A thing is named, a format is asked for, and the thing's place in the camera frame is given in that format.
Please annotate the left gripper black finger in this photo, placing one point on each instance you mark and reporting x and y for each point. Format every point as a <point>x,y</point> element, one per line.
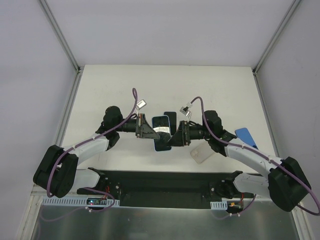
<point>145,126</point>
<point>150,135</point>

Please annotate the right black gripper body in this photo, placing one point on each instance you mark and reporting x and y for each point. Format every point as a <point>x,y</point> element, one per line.
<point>186,133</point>

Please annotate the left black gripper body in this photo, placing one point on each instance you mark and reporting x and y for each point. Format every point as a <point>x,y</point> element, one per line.
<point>140,125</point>

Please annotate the light blue phone case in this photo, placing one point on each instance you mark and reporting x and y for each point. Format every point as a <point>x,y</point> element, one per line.
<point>156,148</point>

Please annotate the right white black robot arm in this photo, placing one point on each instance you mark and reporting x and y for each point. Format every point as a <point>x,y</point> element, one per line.
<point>281,180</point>

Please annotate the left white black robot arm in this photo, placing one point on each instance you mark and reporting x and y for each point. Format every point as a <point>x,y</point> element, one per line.
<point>57,172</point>

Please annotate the clear translucent phone case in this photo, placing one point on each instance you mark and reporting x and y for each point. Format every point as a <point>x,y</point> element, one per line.
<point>202,152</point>

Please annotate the dark blue phone case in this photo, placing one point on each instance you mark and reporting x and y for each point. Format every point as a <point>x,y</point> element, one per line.
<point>244,135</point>

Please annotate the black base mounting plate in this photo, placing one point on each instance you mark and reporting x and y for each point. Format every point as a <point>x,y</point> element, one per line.
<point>150,189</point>

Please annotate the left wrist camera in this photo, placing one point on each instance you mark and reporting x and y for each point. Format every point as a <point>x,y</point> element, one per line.
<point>140,104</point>

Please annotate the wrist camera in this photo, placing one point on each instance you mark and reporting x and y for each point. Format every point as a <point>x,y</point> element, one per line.
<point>186,110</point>
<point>140,104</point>

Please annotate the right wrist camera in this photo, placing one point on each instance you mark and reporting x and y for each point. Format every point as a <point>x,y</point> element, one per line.
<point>186,110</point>

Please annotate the left aluminium frame post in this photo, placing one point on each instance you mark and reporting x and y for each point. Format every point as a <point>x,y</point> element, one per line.
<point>59,34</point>

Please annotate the aluminium frame post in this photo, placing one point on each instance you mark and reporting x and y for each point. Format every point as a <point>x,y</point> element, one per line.
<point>59,34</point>
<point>293,7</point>

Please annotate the right white slotted cable duct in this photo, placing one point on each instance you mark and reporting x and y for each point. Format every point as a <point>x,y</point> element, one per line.
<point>219,205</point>

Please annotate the white slotted cable duct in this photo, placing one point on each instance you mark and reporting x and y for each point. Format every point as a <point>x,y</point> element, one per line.
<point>219,205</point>
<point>80,202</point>

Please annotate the left white slotted cable duct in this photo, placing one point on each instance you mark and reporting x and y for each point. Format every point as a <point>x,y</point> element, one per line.
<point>80,202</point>

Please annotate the right aluminium frame post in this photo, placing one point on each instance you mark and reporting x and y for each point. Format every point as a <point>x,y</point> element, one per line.
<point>293,7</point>

